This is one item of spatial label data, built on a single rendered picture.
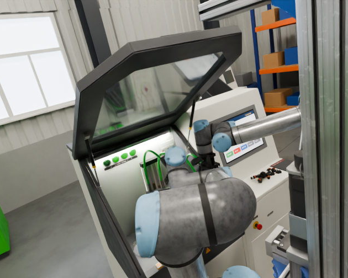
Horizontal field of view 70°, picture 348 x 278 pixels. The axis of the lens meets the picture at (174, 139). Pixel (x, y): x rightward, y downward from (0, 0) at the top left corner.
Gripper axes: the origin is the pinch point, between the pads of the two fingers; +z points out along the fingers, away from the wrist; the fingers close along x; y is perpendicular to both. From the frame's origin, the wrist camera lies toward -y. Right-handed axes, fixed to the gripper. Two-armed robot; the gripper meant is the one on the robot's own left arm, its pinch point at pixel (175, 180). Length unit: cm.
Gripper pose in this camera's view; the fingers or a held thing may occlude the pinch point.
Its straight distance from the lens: 120.7
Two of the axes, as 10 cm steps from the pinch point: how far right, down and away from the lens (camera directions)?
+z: 0.4, 4.6, 8.9
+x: 8.4, -4.9, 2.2
